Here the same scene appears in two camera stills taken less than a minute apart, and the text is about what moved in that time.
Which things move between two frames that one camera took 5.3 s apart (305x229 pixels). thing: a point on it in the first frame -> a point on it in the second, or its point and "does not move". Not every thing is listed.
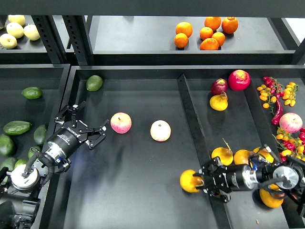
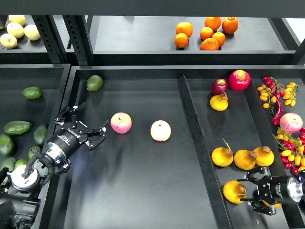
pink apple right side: [290, 122] does not move
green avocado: [20, 162] does not move
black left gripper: [71, 135] does not move
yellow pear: [189, 182] -> [233, 191]
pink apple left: [121, 122] does not move
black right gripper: [227, 179] -> [273, 188]
